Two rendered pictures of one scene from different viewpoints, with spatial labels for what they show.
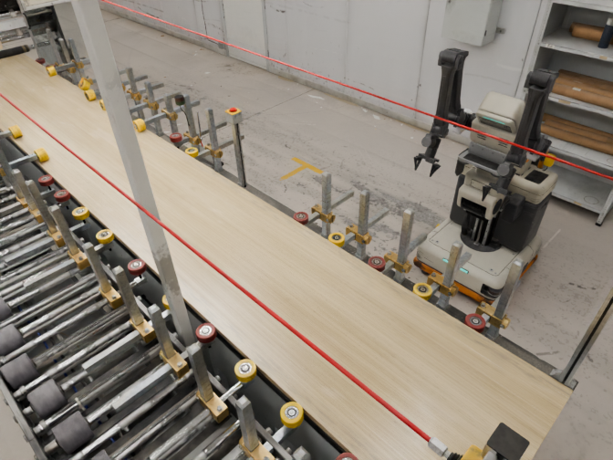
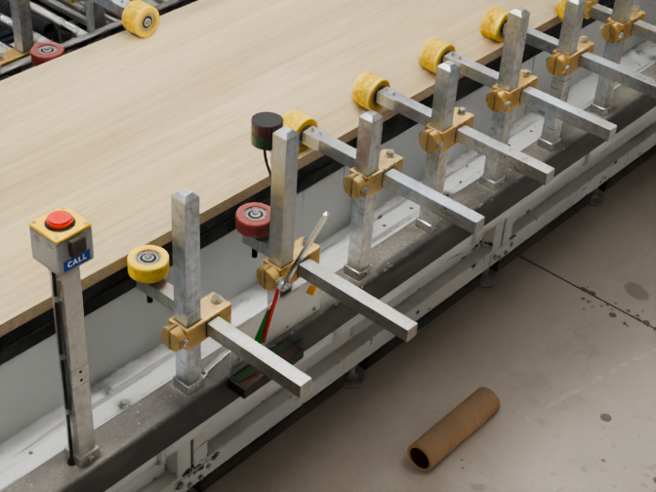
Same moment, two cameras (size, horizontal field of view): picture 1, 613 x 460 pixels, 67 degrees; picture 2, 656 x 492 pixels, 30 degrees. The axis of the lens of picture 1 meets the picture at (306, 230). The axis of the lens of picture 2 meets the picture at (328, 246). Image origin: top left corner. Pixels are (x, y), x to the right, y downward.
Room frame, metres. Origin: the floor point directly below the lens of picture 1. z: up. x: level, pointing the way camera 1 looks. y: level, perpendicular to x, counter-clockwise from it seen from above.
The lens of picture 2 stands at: (2.75, -1.14, 2.36)
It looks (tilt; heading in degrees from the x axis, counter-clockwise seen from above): 37 degrees down; 84
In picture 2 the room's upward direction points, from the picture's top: 4 degrees clockwise
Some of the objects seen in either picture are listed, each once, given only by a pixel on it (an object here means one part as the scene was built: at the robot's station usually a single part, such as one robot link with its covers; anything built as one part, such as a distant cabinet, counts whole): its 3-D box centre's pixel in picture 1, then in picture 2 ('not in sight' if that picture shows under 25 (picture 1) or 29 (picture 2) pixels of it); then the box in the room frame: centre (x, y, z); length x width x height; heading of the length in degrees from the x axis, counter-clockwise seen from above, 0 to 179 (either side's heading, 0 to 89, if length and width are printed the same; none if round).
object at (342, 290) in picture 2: (201, 133); (326, 281); (2.96, 0.73, 0.84); 0.43 x 0.03 x 0.04; 134
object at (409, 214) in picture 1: (403, 249); not in sight; (1.62, -0.46, 0.90); 0.04 x 0.04 x 0.48; 44
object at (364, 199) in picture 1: (362, 230); not in sight; (1.80, -0.28, 0.88); 0.04 x 0.04 x 0.48; 44
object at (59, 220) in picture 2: not in sight; (60, 221); (2.51, 0.40, 1.22); 0.04 x 0.04 x 0.02
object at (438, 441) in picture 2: not in sight; (454, 428); (3.37, 1.10, 0.04); 0.30 x 0.08 x 0.08; 44
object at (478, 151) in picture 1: (483, 166); not in sight; (2.19, -1.00, 0.99); 0.28 x 0.16 x 0.22; 44
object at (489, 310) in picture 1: (493, 316); not in sight; (1.27, -0.79, 0.82); 0.14 x 0.06 x 0.05; 44
